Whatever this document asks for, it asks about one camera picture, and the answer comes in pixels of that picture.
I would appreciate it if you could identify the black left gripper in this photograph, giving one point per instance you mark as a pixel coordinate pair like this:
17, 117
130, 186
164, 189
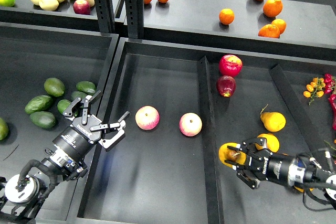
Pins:
78, 138

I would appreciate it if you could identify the pink apple right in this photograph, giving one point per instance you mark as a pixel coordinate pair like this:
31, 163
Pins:
190, 124

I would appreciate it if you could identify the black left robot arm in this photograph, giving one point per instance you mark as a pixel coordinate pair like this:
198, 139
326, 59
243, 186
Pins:
28, 190

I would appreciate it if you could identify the green avocado at edge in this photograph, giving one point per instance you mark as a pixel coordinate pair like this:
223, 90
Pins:
4, 130

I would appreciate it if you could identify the green avocado bottom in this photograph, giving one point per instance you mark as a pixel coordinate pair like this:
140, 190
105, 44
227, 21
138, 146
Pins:
43, 119

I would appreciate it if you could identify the red apple on shelf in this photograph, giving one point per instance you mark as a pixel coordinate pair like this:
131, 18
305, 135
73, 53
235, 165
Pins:
81, 7

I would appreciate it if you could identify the green avocado top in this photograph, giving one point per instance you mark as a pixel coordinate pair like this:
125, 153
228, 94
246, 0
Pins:
54, 87

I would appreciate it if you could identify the pink apple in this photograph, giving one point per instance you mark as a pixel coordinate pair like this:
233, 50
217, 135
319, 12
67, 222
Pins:
190, 124
147, 117

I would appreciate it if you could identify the green avocado left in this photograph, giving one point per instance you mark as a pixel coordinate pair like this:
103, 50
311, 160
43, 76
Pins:
39, 103

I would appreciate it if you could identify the orange on shelf right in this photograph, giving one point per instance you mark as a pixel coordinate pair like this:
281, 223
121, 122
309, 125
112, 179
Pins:
281, 24

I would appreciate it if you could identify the dark red apple lower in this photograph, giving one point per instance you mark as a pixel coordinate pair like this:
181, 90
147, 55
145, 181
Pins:
226, 86

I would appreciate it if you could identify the yellow pear with stem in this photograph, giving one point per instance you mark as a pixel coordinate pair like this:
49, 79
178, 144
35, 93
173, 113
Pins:
272, 121

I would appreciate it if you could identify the green avocado centre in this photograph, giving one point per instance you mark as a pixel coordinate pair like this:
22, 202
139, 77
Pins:
62, 105

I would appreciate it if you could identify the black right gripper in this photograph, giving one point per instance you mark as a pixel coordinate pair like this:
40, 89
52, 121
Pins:
263, 165

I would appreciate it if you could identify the red apple upper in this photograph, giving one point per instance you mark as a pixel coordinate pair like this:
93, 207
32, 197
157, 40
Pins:
230, 65

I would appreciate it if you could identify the orange on shelf middle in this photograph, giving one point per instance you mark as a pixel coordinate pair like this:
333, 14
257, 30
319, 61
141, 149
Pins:
226, 16

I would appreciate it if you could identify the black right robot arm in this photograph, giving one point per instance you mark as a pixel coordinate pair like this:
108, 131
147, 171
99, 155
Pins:
310, 174

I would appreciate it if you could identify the black shelf post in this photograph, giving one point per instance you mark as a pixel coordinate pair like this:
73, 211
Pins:
121, 16

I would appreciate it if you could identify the black tray divider left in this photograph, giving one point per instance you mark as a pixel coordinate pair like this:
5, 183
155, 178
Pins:
210, 153

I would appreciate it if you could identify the pink apple left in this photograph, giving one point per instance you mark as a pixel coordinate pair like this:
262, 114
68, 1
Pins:
147, 117

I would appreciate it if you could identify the orange on shelf front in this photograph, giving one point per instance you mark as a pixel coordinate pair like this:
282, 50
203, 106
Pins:
270, 31

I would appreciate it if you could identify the green avocado upper right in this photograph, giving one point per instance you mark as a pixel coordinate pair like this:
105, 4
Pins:
86, 87

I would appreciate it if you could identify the pale yellow pear front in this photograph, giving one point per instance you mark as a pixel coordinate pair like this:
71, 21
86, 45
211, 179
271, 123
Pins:
50, 5

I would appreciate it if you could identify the orange cherry tomato bunch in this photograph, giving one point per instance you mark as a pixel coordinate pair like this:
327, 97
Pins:
314, 90

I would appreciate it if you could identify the large orange on shelf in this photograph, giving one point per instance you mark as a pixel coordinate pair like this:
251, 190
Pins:
272, 8

